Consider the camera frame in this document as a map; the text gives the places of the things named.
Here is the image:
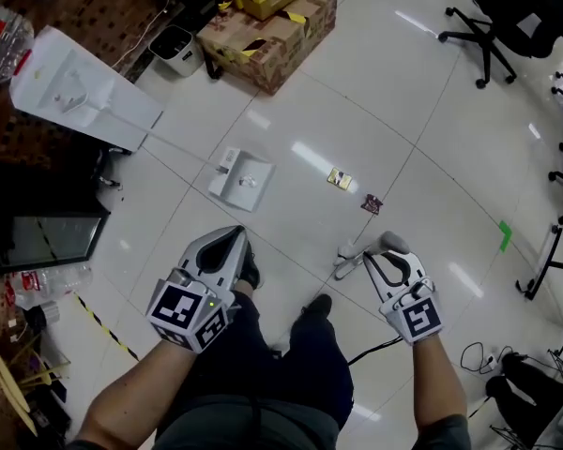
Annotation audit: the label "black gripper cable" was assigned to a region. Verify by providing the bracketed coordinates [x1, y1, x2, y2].
[345, 335, 405, 366]

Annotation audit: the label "person's left forearm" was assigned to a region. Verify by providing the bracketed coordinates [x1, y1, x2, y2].
[68, 335, 205, 450]

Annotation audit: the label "dark wrapper scrap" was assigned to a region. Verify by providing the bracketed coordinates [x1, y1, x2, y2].
[359, 193, 385, 217]

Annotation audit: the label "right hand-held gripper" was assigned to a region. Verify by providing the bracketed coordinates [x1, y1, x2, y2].
[362, 249, 446, 347]

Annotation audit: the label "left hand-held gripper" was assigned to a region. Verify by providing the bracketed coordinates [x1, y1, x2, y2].
[145, 226, 250, 355]

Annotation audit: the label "large cardboard box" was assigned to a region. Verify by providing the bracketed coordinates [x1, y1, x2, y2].
[195, 0, 339, 97]

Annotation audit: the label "yellow black floor tape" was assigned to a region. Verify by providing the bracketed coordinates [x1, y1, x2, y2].
[71, 292, 141, 363]

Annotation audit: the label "person's gray shirt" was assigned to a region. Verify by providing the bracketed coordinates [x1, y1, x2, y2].
[65, 394, 473, 450]

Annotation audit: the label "person's right forearm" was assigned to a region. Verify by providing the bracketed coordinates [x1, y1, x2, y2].
[410, 333, 470, 435]

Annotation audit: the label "person's shoe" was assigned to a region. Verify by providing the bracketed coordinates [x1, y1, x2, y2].
[301, 292, 334, 319]
[237, 241, 263, 291]

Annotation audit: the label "yellow wrapper scrap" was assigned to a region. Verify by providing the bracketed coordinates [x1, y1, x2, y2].
[326, 166, 354, 191]

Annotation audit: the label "person's left shoe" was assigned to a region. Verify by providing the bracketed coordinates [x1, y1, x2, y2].
[237, 241, 263, 291]

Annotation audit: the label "person's dark trousers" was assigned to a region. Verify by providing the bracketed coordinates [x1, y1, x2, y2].
[168, 291, 357, 430]

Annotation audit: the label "small clear plastic bottle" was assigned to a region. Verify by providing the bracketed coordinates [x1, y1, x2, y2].
[7, 263, 96, 311]

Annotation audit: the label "white broom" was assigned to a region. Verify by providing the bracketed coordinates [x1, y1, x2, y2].
[332, 230, 412, 281]

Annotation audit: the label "black whiteboard stand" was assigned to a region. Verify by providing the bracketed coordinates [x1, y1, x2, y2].
[515, 225, 563, 302]

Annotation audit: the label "green floor tape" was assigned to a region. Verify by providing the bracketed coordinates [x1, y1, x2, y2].
[497, 219, 513, 253]

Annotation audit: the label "white trash bin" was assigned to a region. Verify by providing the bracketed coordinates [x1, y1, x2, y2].
[147, 23, 205, 79]

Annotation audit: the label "large clear water bottle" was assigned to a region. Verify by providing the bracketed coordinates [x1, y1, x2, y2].
[0, 0, 36, 84]

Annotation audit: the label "white cable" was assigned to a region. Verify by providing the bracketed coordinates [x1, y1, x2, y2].
[110, 0, 173, 70]

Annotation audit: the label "beige folding rack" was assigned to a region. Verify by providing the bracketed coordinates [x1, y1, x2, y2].
[0, 333, 72, 440]

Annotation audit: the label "black framed screen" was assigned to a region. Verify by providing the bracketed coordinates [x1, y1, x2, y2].
[0, 157, 113, 278]

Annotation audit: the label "black coiled cable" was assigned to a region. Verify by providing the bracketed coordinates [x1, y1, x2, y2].
[459, 341, 516, 375]

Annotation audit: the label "person's right shoe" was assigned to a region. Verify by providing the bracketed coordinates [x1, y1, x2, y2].
[301, 292, 334, 319]

